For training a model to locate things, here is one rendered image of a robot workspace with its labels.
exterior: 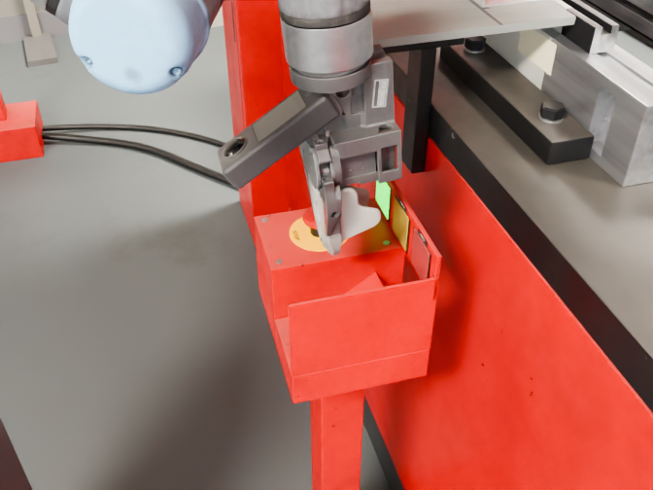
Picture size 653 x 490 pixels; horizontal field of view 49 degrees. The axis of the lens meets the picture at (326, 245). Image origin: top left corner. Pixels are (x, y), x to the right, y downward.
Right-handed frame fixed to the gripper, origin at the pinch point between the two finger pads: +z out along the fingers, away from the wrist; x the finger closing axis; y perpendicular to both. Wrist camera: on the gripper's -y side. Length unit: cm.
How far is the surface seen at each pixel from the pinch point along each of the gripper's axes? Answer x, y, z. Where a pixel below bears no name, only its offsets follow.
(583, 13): 15.0, 36.0, -12.3
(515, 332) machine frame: -7.3, 18.6, 12.4
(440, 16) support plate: 16.9, 19.2, -14.4
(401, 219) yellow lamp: 4.6, 9.8, 2.8
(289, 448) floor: 37, -6, 84
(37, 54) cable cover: 260, -66, 76
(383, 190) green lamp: 11.0, 9.8, 3.0
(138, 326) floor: 83, -35, 81
